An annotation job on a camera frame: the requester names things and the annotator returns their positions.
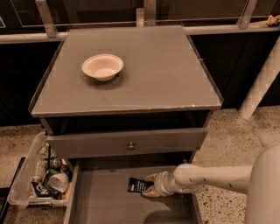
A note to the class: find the clear plastic storage bin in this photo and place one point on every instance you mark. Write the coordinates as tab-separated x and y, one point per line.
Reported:
22	194

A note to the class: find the grey top drawer front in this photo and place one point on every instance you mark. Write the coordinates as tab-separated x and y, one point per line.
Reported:
109	144

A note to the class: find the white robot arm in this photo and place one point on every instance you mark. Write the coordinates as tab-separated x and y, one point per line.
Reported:
260	181

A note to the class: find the open grey middle drawer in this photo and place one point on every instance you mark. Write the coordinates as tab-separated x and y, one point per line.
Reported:
100	193

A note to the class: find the dark blue snack bag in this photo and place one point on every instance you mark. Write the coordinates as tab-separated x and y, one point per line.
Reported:
45	192

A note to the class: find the silver soda can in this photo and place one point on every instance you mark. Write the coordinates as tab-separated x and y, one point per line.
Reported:
39	171

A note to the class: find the green chip bag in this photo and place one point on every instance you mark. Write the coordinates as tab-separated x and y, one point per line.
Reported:
47	150

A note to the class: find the grey metal railing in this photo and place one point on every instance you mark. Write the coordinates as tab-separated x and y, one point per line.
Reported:
31	21

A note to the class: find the green soda can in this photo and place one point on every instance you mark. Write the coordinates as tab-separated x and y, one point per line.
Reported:
55	163

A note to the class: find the white paper cup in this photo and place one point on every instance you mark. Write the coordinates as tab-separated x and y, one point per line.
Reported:
59	182

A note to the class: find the round metal drawer knob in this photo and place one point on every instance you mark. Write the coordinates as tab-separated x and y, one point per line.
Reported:
131	146

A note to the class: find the grey drawer cabinet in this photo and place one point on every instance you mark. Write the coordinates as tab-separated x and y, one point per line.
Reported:
163	84

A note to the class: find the dark blue rxbar wrapper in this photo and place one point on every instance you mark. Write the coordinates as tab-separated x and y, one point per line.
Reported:
138	185

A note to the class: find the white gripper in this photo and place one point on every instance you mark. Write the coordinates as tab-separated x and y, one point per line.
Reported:
160	184

